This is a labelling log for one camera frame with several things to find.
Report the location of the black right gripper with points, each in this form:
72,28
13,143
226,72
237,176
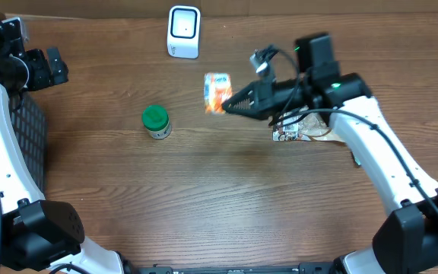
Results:
262,104

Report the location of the green lid jar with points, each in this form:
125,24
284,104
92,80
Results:
156,121

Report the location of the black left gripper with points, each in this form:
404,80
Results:
42,67

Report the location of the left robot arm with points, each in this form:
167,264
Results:
36,233

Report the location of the teal snack packet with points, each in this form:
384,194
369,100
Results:
356,160

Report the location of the grey plastic mesh basket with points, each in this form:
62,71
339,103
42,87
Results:
31,130

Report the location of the white barcode scanner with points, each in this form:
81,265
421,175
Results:
183,32

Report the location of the beige brown snack pouch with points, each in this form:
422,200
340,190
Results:
310,128

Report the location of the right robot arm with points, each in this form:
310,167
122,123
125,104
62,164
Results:
407,241

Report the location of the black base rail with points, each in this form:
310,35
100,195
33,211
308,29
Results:
264,270

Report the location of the small orange box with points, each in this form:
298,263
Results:
217,89

